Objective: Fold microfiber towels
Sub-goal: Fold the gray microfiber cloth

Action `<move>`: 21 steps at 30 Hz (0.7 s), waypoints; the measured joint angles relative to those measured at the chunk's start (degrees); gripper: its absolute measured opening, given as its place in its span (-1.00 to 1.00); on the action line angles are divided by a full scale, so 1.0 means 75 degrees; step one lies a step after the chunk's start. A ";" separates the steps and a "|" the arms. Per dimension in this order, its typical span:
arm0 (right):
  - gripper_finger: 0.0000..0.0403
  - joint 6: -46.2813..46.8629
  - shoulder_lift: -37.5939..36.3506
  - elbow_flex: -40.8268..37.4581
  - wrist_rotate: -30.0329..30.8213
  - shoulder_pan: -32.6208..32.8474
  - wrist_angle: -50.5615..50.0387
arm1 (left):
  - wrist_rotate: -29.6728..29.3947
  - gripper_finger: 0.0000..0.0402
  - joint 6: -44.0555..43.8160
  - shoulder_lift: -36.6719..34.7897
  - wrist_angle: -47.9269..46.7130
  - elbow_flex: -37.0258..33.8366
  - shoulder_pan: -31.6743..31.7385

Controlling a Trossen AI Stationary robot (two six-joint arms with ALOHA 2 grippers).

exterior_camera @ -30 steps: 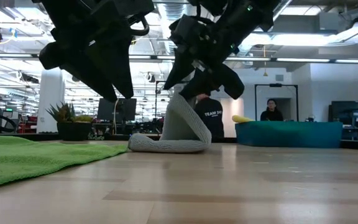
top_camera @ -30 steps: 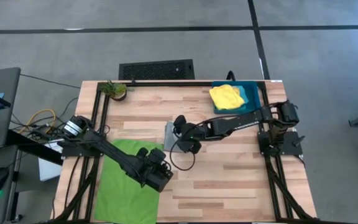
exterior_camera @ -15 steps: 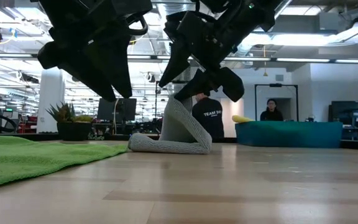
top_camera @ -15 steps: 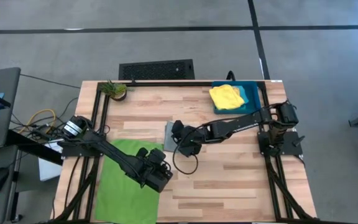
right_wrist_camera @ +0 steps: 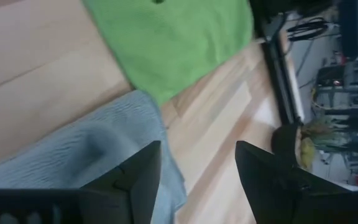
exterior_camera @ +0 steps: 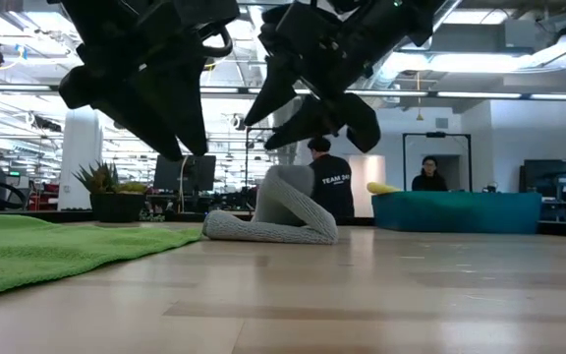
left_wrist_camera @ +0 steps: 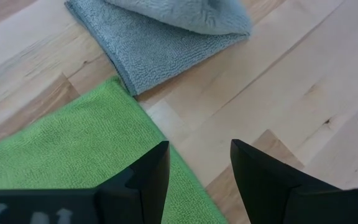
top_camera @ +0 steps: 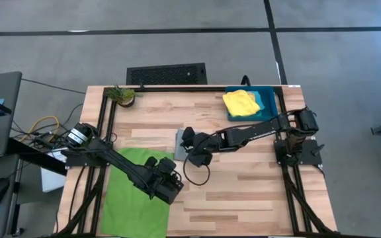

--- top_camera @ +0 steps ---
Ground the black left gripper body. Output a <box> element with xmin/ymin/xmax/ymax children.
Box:
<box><xmin>143</xmin><ymin>171</ymin><xmax>185</xmax><ymax>206</ymax></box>

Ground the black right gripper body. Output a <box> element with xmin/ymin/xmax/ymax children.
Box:
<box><xmin>190</xmin><ymin>132</ymin><xmax>227</xmax><ymax>154</ymax></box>

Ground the grey microfiber towel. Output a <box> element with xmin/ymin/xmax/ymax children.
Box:
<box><xmin>174</xmin><ymin>128</ymin><xmax>194</xmax><ymax>162</ymax></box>

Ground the green microfiber towel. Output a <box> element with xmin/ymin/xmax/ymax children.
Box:
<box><xmin>101</xmin><ymin>147</ymin><xmax>175</xmax><ymax>238</ymax></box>

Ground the yellow microfiber towel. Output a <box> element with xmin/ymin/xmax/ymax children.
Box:
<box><xmin>222</xmin><ymin>89</ymin><xmax>261</xmax><ymax>117</ymax></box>

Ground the potted succulent plant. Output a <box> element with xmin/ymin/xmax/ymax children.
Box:
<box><xmin>104</xmin><ymin>85</ymin><xmax>144</xmax><ymax>108</ymax></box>

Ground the blue plastic bin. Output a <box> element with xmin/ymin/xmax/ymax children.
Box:
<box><xmin>225</xmin><ymin>85</ymin><xmax>279</xmax><ymax>122</ymax></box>

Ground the white box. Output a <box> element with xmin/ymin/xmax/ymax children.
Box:
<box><xmin>40</xmin><ymin>147</ymin><xmax>68</xmax><ymax>193</ymax></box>

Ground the black desk beam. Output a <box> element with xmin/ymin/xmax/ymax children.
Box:
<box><xmin>7</xmin><ymin>137</ymin><xmax>67</xmax><ymax>176</ymax></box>

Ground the grey desk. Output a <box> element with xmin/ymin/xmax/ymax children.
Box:
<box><xmin>0</xmin><ymin>153</ymin><xmax>22</xmax><ymax>238</ymax></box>

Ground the grey computer monitor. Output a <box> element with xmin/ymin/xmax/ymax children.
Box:
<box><xmin>0</xmin><ymin>71</ymin><xmax>23</xmax><ymax>161</ymax></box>

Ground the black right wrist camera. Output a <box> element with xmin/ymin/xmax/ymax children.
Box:
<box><xmin>189</xmin><ymin>151</ymin><xmax>213</xmax><ymax>168</ymax></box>

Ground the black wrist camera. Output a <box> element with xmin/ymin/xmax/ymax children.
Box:
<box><xmin>157</xmin><ymin>157</ymin><xmax>177</xmax><ymax>175</ymax></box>
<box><xmin>189</xmin><ymin>151</ymin><xmax>213</xmax><ymax>168</ymax></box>

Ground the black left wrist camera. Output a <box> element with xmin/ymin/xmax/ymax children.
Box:
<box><xmin>157</xmin><ymin>157</ymin><xmax>177</xmax><ymax>175</ymax></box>

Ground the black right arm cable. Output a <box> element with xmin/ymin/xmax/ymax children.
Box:
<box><xmin>182</xmin><ymin>145</ymin><xmax>211</xmax><ymax>186</ymax></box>

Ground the black aluminium table frame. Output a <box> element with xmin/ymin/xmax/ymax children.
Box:
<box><xmin>54</xmin><ymin>85</ymin><xmax>335</xmax><ymax>238</ymax></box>

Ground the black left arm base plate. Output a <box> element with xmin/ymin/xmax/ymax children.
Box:
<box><xmin>65</xmin><ymin>145</ymin><xmax>114</xmax><ymax>167</ymax></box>

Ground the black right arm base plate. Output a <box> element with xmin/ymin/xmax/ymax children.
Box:
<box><xmin>274</xmin><ymin>138</ymin><xmax>323</xmax><ymax>166</ymax></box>

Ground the black cable bundle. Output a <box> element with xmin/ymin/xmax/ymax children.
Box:
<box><xmin>11</xmin><ymin>104</ymin><xmax>84</xmax><ymax>151</ymax></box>

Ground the yellow cable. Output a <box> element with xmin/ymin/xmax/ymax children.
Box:
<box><xmin>19</xmin><ymin>114</ymin><xmax>62</xmax><ymax>143</ymax></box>

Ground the thin black floor cable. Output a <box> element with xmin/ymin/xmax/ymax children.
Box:
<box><xmin>21</xmin><ymin>78</ymin><xmax>87</xmax><ymax>95</ymax></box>

